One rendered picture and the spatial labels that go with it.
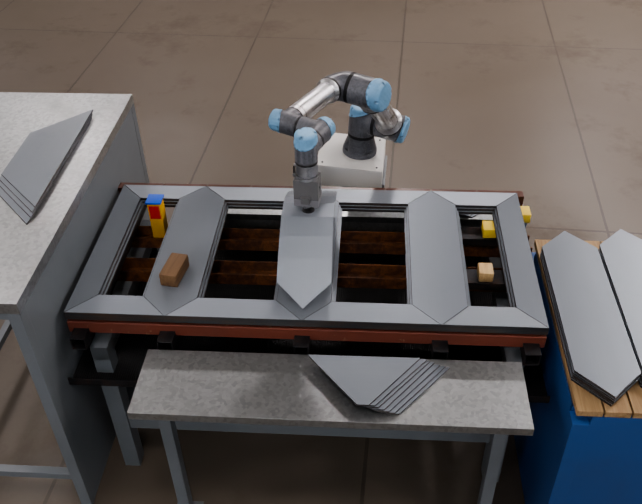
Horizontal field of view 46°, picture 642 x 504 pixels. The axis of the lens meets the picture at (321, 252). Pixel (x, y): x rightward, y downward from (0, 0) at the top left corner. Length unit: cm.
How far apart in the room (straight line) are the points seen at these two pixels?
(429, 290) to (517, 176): 226
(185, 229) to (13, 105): 100
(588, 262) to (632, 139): 260
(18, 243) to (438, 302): 137
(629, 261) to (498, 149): 228
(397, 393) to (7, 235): 135
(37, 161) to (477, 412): 178
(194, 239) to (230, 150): 217
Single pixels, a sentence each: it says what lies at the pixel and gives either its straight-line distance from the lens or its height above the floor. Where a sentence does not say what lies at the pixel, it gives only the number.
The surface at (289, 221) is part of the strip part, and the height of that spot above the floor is 101.
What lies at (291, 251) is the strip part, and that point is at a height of 97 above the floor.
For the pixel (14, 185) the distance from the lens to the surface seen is 284.
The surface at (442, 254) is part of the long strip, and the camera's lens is 267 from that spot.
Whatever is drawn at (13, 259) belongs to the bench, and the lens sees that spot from 253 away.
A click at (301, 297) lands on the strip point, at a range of 242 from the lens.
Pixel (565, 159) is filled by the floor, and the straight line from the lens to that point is 493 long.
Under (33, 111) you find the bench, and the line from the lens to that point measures 335.
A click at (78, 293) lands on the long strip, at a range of 265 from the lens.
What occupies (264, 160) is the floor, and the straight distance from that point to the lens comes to 476.
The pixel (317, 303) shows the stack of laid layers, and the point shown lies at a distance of 246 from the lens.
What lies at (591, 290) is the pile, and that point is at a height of 85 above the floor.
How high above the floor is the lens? 253
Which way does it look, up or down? 39 degrees down
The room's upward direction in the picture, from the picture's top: 1 degrees counter-clockwise
